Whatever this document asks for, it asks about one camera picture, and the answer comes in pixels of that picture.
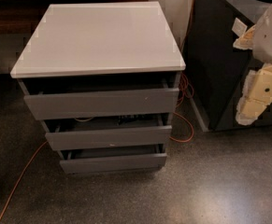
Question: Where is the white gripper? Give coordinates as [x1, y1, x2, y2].
[233, 4, 272, 126]

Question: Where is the grey drawer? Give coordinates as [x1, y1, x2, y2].
[24, 87, 179, 120]
[60, 144, 167, 174]
[46, 115, 172, 150]

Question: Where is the blue chip bag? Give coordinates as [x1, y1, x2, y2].
[118, 115, 153, 125]

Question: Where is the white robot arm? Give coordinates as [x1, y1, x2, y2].
[233, 4, 272, 125]

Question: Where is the grey bottom drawer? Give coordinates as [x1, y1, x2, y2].
[60, 144, 167, 174]

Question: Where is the grey three-drawer cabinet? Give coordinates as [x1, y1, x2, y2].
[9, 1, 187, 175]

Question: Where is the grey top drawer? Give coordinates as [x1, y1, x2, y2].
[24, 87, 179, 120]

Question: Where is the white label on bin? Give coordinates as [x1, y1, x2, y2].
[232, 18, 248, 36]

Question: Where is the black trash bin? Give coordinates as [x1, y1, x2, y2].
[182, 0, 272, 131]

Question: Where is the orange extension cable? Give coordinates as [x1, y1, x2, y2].
[0, 0, 204, 224]

